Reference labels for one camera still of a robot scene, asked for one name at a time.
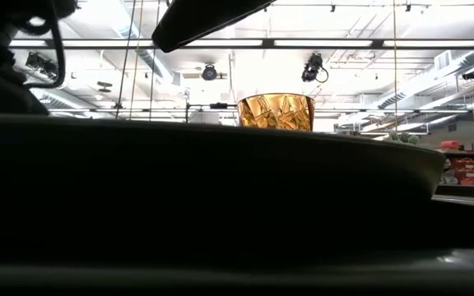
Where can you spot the white cylindrical tank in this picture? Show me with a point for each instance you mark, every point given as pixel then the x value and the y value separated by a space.
pixel 206 118

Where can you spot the amber faceted plastic cup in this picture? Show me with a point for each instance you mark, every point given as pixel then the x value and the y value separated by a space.
pixel 276 113

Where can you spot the black ceiling spotlight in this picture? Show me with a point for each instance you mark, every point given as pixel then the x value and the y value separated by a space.
pixel 209 72
pixel 41 63
pixel 312 69

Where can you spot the red box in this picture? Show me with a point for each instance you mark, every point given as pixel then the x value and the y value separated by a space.
pixel 449 144

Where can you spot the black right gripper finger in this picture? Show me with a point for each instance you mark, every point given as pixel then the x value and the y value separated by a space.
pixel 196 20

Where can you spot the green plant in white pot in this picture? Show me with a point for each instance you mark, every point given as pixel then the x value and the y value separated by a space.
pixel 403 138

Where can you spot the dark round plate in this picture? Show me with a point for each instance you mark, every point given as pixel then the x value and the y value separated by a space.
pixel 200 185

